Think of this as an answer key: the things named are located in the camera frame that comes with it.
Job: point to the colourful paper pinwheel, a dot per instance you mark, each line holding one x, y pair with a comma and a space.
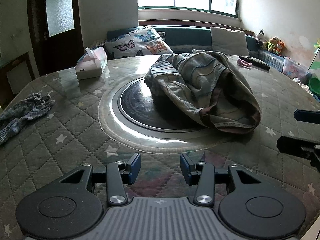
317, 47

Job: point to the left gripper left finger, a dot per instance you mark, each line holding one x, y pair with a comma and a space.
67, 207

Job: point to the orange plush toy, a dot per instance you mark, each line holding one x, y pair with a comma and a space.
280, 46

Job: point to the clear plastic storage box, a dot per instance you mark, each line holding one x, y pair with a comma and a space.
292, 69

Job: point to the black remote control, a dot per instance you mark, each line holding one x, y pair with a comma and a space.
256, 62

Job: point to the striped blue beige garment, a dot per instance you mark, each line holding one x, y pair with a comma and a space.
208, 88

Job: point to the quilted star table cover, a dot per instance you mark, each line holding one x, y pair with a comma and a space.
71, 134

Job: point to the blue sofa bench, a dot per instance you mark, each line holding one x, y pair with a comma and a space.
186, 38

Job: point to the black white plush toy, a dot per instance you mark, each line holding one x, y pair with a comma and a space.
260, 36

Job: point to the white tissue box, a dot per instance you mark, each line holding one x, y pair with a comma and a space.
92, 64

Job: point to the grey plain cushion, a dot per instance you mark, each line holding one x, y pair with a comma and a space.
229, 42

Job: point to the yellow green plush toy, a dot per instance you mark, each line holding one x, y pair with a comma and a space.
272, 44

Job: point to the blue patterned gloves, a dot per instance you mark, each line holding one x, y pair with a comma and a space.
24, 113

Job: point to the dark wooden door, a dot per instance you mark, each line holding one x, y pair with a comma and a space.
55, 34

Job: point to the butterfly print pillow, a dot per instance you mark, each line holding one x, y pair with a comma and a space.
140, 42

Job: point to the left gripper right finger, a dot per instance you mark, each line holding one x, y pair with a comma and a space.
238, 203

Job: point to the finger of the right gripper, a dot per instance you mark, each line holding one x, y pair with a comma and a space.
306, 149
307, 116

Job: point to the green plastic bucket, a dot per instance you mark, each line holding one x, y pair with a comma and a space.
314, 85

